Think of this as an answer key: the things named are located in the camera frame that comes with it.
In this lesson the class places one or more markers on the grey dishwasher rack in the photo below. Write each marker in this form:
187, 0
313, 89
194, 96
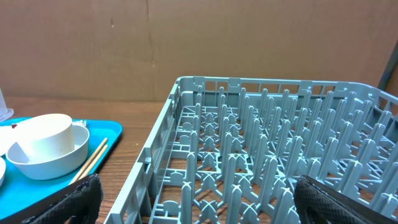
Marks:
231, 150

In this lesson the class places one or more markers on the wooden chopstick left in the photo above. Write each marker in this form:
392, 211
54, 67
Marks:
90, 160

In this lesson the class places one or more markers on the teal plastic tray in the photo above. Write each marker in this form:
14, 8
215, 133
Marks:
19, 192

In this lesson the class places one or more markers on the wooden chopstick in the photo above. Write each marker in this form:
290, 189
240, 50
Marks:
94, 163
90, 160

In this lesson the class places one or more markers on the grey bowl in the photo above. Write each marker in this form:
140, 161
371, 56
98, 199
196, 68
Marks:
56, 167

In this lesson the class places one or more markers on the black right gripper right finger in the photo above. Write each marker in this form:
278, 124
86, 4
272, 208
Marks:
318, 203

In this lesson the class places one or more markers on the clear plastic bin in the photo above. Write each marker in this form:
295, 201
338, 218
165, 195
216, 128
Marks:
5, 112

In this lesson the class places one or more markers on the wooden chopstick right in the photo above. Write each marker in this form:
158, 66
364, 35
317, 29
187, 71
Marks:
94, 163

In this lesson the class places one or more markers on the white paper cup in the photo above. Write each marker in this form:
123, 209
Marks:
45, 137

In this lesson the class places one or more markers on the large white dirty plate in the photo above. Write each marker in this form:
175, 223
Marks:
7, 138

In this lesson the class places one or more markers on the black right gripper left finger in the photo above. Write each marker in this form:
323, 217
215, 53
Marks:
78, 202

